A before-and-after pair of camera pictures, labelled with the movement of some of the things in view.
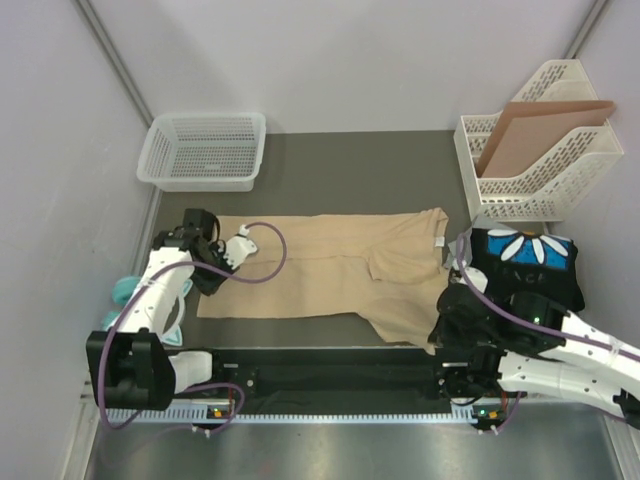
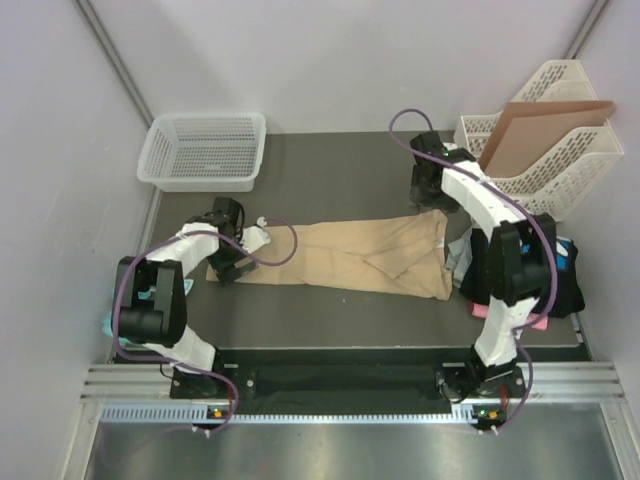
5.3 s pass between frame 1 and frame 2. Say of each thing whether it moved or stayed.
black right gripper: moved
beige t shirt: moved
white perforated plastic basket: stayed
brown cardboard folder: stayed
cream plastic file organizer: stayed
